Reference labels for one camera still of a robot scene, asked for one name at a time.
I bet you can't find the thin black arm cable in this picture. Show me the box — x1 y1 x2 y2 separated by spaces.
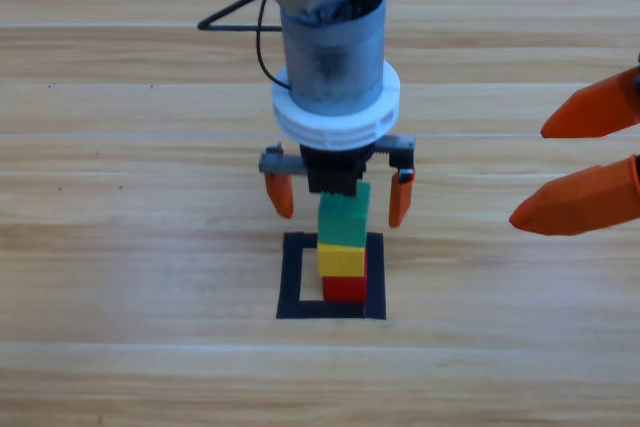
197 0 291 96

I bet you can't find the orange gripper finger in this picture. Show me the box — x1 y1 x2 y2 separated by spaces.
263 172 296 221
387 165 417 230
508 153 640 238
540 68 640 139

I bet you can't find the black tape square outline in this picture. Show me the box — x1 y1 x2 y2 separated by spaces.
275 231 388 321

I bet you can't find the yellow wooden cube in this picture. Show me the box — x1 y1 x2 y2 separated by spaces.
317 241 369 278

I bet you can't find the red wooden cube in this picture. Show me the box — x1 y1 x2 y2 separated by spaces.
322 246 370 304

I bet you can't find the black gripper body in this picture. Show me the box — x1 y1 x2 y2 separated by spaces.
258 134 417 198

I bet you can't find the green wooden cube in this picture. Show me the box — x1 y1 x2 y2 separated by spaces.
317 180 372 249

